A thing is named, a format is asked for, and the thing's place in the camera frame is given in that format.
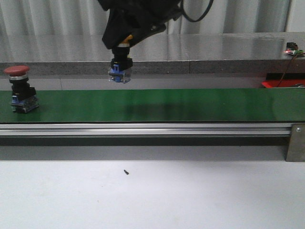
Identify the grey granite counter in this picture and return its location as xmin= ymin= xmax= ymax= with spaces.
xmin=0 ymin=32 xmax=305 ymax=76

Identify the green conveyor belt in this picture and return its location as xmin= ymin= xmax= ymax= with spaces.
xmin=0 ymin=88 xmax=305 ymax=123

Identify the steel conveyor bracket right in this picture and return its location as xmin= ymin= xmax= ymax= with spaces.
xmin=285 ymin=124 xmax=305 ymax=162

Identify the yellow mushroom push button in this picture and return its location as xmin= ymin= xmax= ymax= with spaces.
xmin=108 ymin=35 xmax=133 ymax=83

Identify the red plastic tray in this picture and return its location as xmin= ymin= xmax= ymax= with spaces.
xmin=261 ymin=79 xmax=305 ymax=88

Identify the red mushroom push button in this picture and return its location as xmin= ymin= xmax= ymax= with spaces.
xmin=4 ymin=65 xmax=39 ymax=114

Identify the small green circuit board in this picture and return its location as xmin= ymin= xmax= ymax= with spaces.
xmin=284 ymin=42 xmax=305 ymax=56

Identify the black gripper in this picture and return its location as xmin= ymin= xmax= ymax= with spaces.
xmin=98 ymin=0 xmax=182 ymax=49

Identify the white pleated curtain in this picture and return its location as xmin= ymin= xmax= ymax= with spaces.
xmin=0 ymin=0 xmax=305 ymax=36

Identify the aluminium conveyor frame rail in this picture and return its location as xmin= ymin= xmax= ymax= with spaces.
xmin=0 ymin=123 xmax=292 ymax=136

